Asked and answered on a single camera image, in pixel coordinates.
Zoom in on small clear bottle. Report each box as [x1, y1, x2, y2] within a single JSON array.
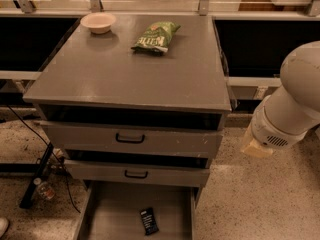
[[33, 178, 55, 200]]

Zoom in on middle grey drawer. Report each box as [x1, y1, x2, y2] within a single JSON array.
[[65, 160, 209, 187]]

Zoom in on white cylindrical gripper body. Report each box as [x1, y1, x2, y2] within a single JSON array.
[[251, 95, 306, 149]]

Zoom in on grey drawer cabinet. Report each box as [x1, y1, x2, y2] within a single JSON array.
[[22, 13, 233, 198]]

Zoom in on black cable on floor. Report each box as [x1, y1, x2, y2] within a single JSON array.
[[5, 104, 82, 214]]

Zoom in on white shoe tip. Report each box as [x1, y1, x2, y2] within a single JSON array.
[[0, 217, 9, 238]]

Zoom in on dark blue rxbar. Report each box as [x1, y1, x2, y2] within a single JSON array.
[[140, 207, 159, 235]]

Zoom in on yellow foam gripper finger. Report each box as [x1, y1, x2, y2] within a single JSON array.
[[240, 127, 273, 158]]

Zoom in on green kettle chips bag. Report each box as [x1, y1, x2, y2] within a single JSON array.
[[131, 21, 180, 54]]

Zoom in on black metal leg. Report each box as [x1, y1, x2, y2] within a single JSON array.
[[19, 143, 53, 209]]

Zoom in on open bottom grey drawer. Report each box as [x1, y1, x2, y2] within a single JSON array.
[[72, 182, 195, 240]]

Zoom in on white paper bowl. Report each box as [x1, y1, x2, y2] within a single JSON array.
[[80, 12, 116, 34]]

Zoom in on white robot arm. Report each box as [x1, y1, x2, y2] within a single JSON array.
[[240, 41, 320, 157]]

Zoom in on top grey drawer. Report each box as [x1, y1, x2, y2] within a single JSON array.
[[41, 121, 222, 158]]

